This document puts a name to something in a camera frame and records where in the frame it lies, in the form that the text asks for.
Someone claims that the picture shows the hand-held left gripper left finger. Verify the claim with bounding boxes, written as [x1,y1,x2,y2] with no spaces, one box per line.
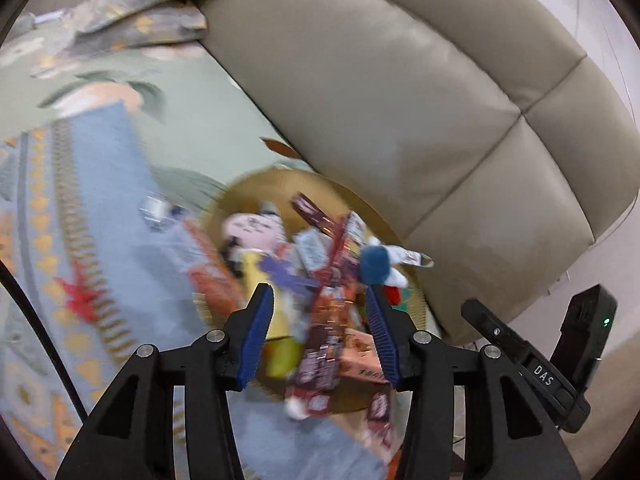
[55,282,276,480]

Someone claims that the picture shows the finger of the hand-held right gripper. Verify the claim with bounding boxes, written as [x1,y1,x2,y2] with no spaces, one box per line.
[460,299,526,368]

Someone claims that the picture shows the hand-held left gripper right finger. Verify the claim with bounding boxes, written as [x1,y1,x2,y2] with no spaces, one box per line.
[364,285,581,480]

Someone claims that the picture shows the brown snack packet strip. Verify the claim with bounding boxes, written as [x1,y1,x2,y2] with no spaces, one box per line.
[285,192,396,451]

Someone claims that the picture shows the gold round basket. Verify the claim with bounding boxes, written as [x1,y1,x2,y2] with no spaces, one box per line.
[200,169,431,411]

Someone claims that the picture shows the orange box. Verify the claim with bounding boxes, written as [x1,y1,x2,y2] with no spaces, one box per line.
[340,330,391,386]

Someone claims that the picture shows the blue white plush toy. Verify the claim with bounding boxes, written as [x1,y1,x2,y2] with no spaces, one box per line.
[360,237,408,288]

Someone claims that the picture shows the long orange snack packet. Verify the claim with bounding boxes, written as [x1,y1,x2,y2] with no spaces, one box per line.
[182,220,251,311]

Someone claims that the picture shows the white snack packet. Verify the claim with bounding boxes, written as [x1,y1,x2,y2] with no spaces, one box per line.
[295,230,328,273]

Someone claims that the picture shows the pink faced plush doll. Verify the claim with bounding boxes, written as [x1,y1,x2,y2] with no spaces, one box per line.
[220,202,321,378]

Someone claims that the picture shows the small silver packet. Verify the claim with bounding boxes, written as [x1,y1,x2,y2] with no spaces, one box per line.
[139,195,181,233]

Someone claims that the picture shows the printed blanket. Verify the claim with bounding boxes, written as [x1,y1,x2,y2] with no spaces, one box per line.
[0,10,401,480]

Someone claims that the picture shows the beige leather sofa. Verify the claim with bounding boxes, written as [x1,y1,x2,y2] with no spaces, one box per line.
[197,0,640,346]

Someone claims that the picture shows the patterned grey pillow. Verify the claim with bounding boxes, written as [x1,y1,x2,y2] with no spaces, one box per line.
[75,0,266,51]

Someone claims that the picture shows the black cable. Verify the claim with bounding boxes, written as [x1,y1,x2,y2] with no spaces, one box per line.
[0,260,88,421]

